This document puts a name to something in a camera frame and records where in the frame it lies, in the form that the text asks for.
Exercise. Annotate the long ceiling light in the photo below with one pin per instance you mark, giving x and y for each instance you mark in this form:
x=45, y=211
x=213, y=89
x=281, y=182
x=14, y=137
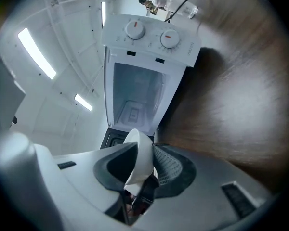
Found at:
x=36, y=53

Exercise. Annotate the white microwave dial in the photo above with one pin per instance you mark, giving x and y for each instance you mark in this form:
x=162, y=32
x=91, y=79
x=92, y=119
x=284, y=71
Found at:
x=135, y=30
x=169, y=38

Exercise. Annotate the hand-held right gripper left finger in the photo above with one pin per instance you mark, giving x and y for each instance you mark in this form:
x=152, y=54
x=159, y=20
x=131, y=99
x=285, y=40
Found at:
x=103, y=172

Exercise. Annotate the white microwave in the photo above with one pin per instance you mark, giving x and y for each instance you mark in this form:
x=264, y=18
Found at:
x=144, y=56

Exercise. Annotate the white plastic box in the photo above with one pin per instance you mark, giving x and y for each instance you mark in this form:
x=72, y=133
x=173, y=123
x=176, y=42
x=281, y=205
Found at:
x=177, y=1

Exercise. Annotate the white ceramic bowl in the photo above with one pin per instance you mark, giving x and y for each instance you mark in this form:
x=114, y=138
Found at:
x=142, y=157

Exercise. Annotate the clear glass jar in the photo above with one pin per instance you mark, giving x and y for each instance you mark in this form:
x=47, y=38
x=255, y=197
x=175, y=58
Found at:
x=191, y=11

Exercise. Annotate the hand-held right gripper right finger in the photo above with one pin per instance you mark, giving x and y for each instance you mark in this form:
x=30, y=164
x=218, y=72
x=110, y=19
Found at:
x=173, y=170

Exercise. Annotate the narrow ceiling light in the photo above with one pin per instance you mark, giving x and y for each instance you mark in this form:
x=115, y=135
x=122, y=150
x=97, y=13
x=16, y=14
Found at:
x=103, y=13

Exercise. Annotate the short ceiling light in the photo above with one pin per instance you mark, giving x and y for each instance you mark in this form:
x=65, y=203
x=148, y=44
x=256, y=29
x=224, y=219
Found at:
x=83, y=102

